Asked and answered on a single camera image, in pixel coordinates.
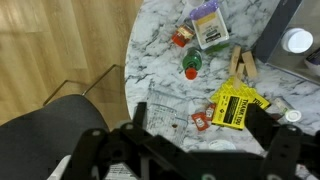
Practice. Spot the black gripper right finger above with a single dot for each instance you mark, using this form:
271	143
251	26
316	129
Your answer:
261	125

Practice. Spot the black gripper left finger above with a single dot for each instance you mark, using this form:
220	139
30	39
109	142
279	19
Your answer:
140	115

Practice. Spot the small white cap bottle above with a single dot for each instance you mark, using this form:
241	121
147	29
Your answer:
290	113

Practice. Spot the green bottle red cap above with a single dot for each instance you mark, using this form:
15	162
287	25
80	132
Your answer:
192	63

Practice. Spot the white bottle blue cap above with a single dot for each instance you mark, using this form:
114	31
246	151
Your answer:
313	62

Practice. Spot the white jar in box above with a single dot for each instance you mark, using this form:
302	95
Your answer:
297	40

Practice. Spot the dark blue box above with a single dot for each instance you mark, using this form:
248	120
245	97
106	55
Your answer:
289	14

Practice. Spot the clear plastic sheet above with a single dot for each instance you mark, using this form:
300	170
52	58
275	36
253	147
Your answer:
167	115

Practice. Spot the yellow thank you card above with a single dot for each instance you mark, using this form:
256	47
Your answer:
232	104

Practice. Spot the right red ketchup packet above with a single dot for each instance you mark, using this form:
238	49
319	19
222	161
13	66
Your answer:
210	111

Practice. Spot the red ketchup packet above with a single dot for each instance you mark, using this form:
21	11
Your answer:
210	111
200	121

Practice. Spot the middle wooden block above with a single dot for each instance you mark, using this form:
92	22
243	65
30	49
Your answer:
238	76

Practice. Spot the wooden block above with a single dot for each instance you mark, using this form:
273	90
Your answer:
234	59
238	76
249	64

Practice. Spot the left red ketchup packet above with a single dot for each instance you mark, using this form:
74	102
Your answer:
200	121

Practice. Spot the right wooden block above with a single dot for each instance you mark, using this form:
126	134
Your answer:
249	64

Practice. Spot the left wooden block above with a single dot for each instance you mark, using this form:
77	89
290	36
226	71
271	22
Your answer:
234	59

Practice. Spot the red cap spice jar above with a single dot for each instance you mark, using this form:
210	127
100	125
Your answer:
182	35

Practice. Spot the clear container purple lid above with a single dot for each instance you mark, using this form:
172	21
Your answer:
209	24

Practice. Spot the dark grey chair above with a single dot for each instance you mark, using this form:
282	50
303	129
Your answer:
33	144

